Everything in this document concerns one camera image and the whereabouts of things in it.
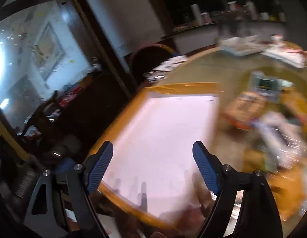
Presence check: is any large beige cracker packet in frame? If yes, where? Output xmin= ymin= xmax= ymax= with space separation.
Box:
xmin=223 ymin=91 xmax=266 ymax=130

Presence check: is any white box with red items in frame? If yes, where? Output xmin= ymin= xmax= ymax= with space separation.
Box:
xmin=262 ymin=34 xmax=307 ymax=68

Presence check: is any green white snack packet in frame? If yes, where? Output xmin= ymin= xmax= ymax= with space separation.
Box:
xmin=250 ymin=71 xmax=281 ymax=103

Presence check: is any white paper roll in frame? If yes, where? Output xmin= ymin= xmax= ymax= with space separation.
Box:
xmin=190 ymin=4 xmax=202 ymax=26

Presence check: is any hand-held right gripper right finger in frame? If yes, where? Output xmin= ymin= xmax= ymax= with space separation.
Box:
xmin=192 ymin=141 xmax=283 ymax=238

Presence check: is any heap of white sachets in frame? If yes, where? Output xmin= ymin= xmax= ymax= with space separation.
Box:
xmin=145 ymin=55 xmax=189 ymax=81

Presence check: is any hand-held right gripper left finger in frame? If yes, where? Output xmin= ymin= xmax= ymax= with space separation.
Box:
xmin=23 ymin=141 xmax=114 ymax=238

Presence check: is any clear white snack packet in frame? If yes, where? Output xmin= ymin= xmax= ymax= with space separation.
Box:
xmin=256 ymin=111 xmax=306 ymax=170

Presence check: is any white flat tray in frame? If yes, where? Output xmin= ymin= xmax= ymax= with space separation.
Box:
xmin=218 ymin=36 xmax=261 ymax=57

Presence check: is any framed wall picture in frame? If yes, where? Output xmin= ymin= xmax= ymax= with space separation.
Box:
xmin=31 ymin=22 xmax=67 ymax=80

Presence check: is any gold turntable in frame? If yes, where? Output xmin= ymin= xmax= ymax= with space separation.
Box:
xmin=225 ymin=64 xmax=307 ymax=219

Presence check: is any round-back wooden chair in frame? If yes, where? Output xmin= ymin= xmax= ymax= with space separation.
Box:
xmin=131 ymin=43 xmax=179 ymax=86

